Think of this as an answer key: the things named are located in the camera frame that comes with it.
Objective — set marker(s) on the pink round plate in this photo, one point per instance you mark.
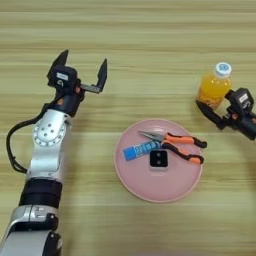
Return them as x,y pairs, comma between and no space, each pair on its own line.
156,186

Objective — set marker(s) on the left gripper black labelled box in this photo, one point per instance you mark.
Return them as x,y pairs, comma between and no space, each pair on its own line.
63,76

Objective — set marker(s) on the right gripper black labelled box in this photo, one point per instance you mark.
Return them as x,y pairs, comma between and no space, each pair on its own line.
242,98

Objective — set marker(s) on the blue wrapped packet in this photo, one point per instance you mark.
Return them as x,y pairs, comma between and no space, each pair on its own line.
136,151

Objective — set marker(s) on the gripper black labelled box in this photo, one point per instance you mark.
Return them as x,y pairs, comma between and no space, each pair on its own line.
63,76
242,98

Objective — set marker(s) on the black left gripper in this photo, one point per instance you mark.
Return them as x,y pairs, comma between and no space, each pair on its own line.
68,101

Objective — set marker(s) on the black square block white base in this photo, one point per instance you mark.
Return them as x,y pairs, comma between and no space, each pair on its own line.
158,159

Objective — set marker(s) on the orange black needle-nose pliers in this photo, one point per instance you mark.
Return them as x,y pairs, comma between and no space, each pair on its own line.
180,139

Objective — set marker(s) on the orange juice bottle white cap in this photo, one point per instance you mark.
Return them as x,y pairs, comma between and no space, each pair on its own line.
213,88

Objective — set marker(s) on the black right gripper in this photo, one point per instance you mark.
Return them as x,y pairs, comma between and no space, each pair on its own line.
243,123

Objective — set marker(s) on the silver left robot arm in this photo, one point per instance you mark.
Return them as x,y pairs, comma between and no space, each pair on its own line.
46,150

